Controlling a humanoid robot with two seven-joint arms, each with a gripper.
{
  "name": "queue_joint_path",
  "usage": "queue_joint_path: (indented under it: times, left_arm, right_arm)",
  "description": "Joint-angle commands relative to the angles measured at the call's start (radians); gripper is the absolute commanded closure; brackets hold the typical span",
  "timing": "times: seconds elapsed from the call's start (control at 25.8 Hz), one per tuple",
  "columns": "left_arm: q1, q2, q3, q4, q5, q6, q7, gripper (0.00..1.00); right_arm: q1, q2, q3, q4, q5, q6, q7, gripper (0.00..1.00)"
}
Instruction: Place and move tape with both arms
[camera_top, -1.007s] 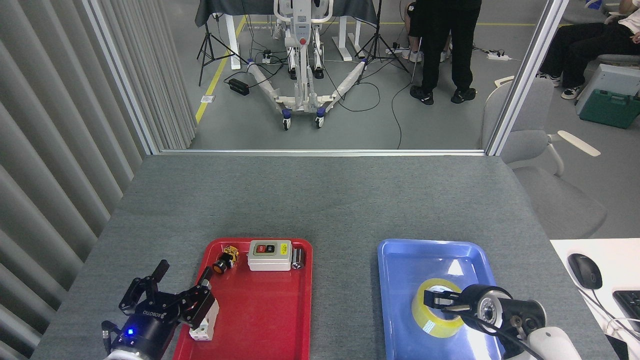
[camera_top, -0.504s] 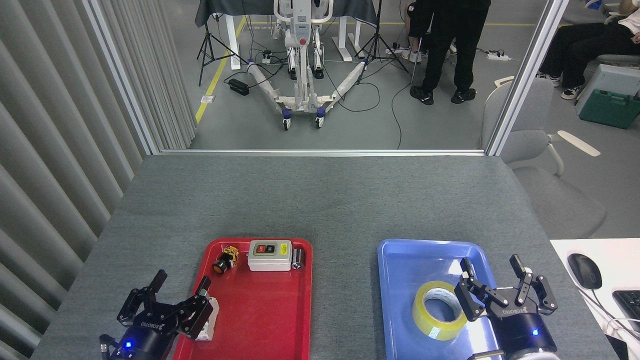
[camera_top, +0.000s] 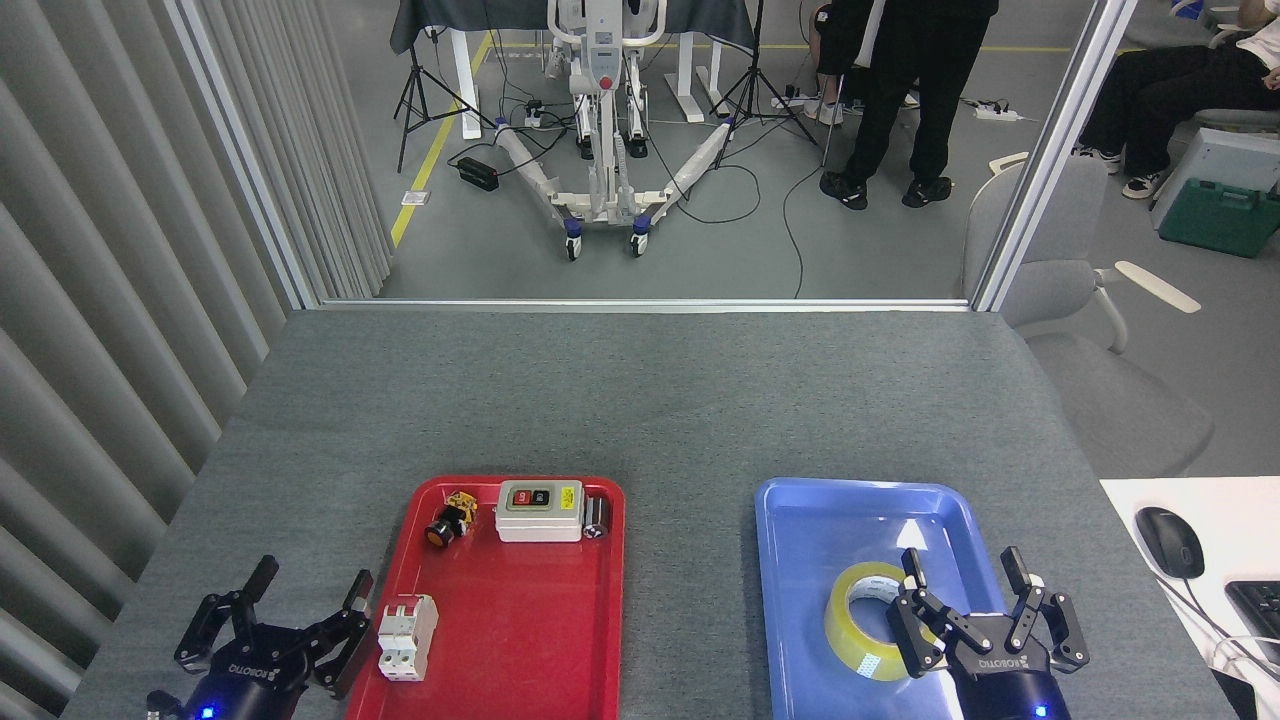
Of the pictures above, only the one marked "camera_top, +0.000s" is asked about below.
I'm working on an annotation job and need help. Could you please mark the standing person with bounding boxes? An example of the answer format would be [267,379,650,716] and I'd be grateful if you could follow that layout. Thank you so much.
[818,0,1001,211]

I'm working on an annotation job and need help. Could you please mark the table with dark cloth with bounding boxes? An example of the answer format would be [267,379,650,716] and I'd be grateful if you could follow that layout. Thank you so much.
[390,0,756,126]

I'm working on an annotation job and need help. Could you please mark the yellow tape roll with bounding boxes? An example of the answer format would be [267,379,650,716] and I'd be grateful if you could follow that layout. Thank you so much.
[825,562,936,681]

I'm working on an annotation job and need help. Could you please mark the white wheeled stand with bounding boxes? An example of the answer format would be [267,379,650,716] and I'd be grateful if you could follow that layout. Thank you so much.
[493,0,746,261]

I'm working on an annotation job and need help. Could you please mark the red plastic tray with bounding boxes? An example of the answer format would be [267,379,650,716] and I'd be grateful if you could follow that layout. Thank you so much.
[345,475,626,720]

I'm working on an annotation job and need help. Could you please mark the green plastic case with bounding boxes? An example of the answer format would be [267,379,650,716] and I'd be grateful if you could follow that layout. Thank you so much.
[1160,178,1280,259]

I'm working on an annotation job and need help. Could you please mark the seated person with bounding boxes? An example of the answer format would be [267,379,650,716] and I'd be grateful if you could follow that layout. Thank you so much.
[1075,0,1280,201]

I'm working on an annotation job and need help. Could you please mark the blue plastic tray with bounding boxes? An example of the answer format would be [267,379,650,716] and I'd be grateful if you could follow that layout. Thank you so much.
[754,477,1046,720]

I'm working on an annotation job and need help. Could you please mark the black tripod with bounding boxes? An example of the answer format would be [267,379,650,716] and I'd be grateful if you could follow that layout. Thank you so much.
[393,0,498,173]
[708,0,826,169]

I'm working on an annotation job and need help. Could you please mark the black orange push button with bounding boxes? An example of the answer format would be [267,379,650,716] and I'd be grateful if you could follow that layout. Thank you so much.
[424,490,479,548]

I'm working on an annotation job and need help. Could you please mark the silver frame post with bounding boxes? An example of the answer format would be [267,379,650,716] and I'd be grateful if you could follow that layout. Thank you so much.
[165,0,321,311]
[968,0,1141,313]

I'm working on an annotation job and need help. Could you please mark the grey box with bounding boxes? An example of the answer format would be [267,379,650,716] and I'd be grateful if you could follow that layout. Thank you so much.
[1150,128,1280,231]

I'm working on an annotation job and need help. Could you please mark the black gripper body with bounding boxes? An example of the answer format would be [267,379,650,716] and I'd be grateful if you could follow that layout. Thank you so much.
[945,640,1071,720]
[185,630,321,720]

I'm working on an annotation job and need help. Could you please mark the black floor cable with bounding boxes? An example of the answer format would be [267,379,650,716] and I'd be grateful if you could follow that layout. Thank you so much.
[780,165,823,299]

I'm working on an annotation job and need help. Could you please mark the grey vertical blinds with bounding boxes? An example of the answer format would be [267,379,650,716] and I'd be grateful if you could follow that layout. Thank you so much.
[0,0,396,720]

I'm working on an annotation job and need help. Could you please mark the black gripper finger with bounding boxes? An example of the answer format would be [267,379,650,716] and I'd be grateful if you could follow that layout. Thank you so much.
[300,570,375,699]
[887,548,976,679]
[174,556,279,673]
[1002,547,1091,669]

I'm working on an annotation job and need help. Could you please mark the white circuit breaker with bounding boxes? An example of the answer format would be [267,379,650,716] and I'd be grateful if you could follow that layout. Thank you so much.
[377,594,439,683]

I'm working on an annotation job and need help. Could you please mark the white desk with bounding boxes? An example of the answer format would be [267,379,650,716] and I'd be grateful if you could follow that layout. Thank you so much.
[1100,477,1280,720]

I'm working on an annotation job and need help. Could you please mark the black keyboard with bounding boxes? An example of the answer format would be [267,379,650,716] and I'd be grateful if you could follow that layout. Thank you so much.
[1225,580,1280,666]

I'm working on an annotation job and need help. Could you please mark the white two-button switch box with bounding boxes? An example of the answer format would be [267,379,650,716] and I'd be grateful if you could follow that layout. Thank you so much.
[495,480,585,543]

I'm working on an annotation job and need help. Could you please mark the grey office chair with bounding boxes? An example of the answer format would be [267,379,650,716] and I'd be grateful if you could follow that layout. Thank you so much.
[962,152,1216,479]

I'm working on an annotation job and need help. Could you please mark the black computer mouse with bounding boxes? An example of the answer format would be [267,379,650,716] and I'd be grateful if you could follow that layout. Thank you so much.
[1135,507,1206,581]

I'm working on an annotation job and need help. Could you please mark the silver frame rail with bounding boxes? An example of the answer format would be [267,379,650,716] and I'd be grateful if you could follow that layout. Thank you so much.
[318,298,971,313]

